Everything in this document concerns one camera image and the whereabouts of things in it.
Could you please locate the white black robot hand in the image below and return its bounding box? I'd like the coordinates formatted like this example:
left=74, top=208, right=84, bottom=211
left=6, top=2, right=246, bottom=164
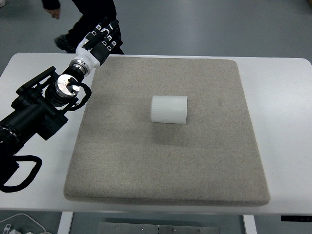
left=69, top=17, right=121, bottom=72

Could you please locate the white paper cup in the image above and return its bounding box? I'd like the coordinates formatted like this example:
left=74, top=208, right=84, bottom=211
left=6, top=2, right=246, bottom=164
left=150, top=96, right=188, bottom=124

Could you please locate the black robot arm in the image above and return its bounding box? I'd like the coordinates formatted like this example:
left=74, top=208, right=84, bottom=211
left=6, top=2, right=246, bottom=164
left=0, top=18, right=121, bottom=157

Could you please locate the person in black clothes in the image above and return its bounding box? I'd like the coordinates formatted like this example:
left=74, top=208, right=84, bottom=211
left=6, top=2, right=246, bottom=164
left=54, top=0, right=117, bottom=54

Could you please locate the beige fabric mat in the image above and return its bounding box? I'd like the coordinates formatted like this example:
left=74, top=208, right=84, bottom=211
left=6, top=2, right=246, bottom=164
left=64, top=57, right=270, bottom=206

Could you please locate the black table control panel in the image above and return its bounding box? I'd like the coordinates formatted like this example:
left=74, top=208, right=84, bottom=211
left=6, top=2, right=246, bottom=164
left=281, top=215, right=312, bottom=222

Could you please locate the black sleeved cable loop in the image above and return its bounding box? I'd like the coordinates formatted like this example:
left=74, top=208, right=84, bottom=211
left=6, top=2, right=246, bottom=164
left=0, top=154, right=43, bottom=194

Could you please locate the white table leg frame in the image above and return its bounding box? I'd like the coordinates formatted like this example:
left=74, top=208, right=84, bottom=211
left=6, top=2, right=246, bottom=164
left=57, top=212, right=74, bottom=234

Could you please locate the white cable on floor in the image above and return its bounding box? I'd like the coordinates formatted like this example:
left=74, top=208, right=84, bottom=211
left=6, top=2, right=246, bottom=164
left=0, top=213, right=49, bottom=234

